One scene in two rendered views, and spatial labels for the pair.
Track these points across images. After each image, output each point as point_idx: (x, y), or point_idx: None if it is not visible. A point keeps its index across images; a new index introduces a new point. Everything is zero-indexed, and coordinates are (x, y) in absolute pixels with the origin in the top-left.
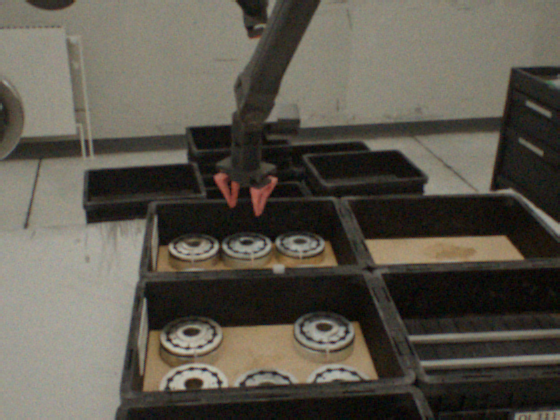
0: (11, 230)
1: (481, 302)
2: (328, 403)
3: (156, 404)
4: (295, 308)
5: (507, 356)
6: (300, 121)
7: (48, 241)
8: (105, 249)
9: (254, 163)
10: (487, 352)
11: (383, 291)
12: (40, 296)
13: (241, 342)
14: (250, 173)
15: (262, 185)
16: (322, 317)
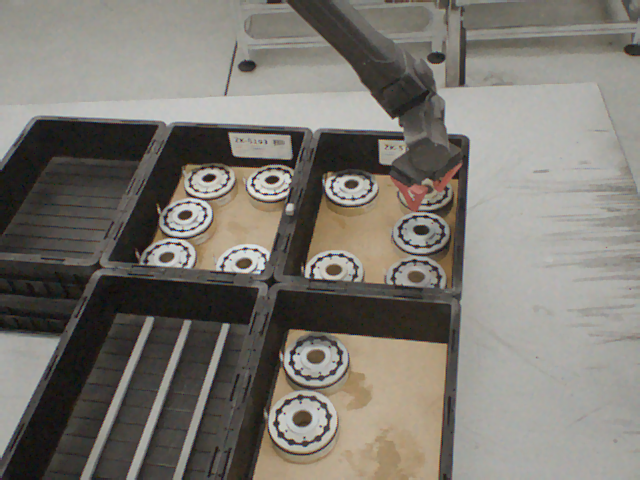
0: (608, 115)
1: None
2: None
3: (155, 135)
4: None
5: (167, 424)
6: (409, 149)
7: (582, 142)
8: (563, 183)
9: (410, 154)
10: (180, 408)
11: (225, 280)
12: (470, 146)
13: (271, 223)
14: (401, 157)
15: (393, 175)
16: (262, 267)
